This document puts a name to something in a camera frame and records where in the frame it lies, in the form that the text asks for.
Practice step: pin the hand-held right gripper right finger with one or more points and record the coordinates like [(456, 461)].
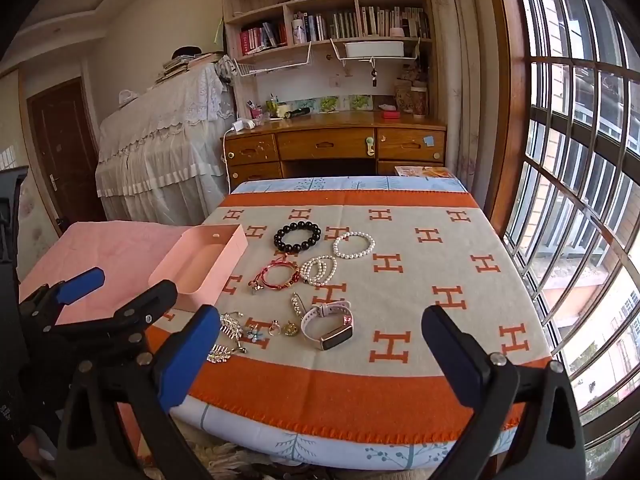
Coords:
[(457, 360)]

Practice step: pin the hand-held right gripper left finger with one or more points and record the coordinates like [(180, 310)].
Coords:
[(187, 360)]

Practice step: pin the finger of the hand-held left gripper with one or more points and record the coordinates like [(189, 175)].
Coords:
[(80, 284), (150, 301)]

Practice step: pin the pink cardboard box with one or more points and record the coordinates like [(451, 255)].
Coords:
[(200, 260)]

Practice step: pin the blue flower brooch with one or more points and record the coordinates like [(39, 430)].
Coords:
[(256, 333)]

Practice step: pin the round gold pendant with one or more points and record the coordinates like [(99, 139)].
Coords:
[(289, 330)]

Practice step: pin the pearl hair clip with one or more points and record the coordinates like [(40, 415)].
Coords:
[(297, 304)]

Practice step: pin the orange grey patterned blanket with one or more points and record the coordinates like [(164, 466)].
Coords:
[(400, 310)]

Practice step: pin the brown wooden door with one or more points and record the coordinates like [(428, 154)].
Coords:
[(65, 150)]

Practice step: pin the white lace cover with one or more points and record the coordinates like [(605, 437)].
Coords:
[(160, 160)]

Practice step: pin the orange printed book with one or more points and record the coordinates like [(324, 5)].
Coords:
[(425, 172)]

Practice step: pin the white power adapter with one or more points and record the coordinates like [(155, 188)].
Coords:
[(242, 125)]

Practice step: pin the green drawer hook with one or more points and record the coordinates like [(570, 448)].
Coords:
[(369, 146)]

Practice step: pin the wooden desk with drawers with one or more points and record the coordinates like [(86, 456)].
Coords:
[(325, 142)]

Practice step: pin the black flashlight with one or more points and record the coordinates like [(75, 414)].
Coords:
[(295, 111)]

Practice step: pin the stack of books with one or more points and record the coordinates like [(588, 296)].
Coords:
[(190, 62)]

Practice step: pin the pale curtain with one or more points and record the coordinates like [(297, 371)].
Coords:
[(465, 110)]

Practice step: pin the small red box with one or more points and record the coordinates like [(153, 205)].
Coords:
[(390, 114)]

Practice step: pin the brown jar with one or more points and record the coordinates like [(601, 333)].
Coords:
[(420, 101)]

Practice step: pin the metal window grille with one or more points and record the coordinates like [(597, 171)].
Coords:
[(550, 115)]

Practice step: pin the row of red books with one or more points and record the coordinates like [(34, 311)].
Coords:
[(252, 40)]

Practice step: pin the white plastic basin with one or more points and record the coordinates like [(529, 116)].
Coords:
[(375, 49)]

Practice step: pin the row of pale books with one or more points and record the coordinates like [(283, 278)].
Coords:
[(325, 25)]

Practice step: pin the row of grey books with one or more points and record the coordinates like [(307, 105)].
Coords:
[(390, 21)]

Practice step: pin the wooden bookshelf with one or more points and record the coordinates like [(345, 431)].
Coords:
[(350, 1)]

